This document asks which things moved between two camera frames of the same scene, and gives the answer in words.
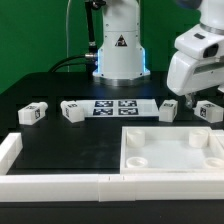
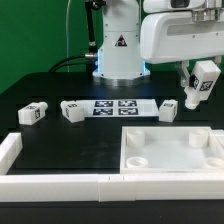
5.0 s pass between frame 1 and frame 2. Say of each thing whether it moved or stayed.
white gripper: moved
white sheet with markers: stayed
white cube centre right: stayed
